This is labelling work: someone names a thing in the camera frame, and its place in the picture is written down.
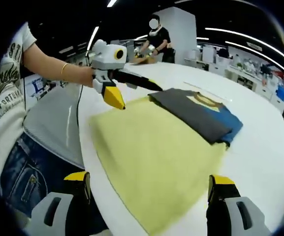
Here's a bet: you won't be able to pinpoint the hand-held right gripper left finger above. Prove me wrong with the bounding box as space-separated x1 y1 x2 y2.
30 171 91 236

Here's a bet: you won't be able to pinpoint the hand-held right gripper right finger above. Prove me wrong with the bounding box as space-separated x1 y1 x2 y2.
206 174 272 236

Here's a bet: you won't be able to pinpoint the yellow garment grey blue sleeves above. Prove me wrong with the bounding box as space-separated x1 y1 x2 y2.
89 88 244 236

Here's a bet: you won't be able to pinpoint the clear template strip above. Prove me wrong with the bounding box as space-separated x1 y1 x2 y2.
183 81 234 102

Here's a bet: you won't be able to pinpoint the brown cloth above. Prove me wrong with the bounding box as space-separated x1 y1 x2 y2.
129 56 158 66

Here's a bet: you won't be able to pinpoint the person's blue jeans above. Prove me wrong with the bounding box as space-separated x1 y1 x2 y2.
0 132 88 219

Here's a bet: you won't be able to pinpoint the white pillar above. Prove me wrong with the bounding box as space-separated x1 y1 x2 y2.
154 6 197 65

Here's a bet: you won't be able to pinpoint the white cabinet row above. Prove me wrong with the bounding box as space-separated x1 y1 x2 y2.
185 44 284 123

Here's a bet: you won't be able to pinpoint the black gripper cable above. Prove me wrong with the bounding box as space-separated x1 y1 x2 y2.
75 83 84 130

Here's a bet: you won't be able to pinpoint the gold bracelet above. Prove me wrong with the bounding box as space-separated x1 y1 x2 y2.
61 63 69 81

